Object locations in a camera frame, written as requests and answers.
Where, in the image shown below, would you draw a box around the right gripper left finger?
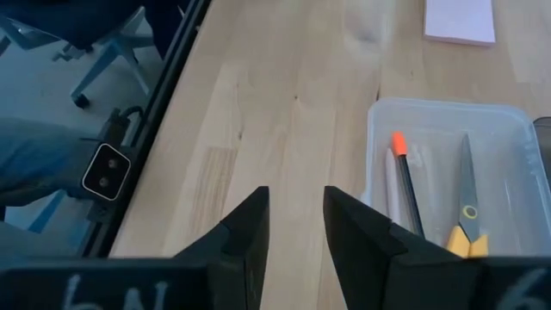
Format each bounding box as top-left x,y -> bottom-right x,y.
0,185 -> 270,310

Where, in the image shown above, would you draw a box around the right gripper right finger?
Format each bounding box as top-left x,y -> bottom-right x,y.
323,185 -> 551,310

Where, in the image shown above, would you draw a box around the pink pen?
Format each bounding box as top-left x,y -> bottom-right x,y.
384,147 -> 402,225

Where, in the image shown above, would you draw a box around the black pencil orange eraser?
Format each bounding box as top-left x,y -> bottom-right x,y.
390,131 -> 426,239

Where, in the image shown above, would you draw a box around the scissors with yellow handles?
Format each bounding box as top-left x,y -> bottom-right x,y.
445,133 -> 491,259

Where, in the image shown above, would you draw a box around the pink sticky note pad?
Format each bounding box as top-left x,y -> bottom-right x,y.
423,0 -> 497,47

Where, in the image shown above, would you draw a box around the clear pencil case grey lid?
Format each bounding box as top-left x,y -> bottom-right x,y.
360,96 -> 551,259

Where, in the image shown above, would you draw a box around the person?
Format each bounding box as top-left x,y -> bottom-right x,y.
0,116 -> 102,208

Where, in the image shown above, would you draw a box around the office chair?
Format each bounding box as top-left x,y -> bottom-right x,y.
0,0 -> 190,109

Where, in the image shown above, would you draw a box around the black table-level camera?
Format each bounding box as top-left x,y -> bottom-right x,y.
80,141 -> 133,202

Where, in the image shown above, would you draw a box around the black metal table frame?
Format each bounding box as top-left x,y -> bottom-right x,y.
79,0 -> 213,259

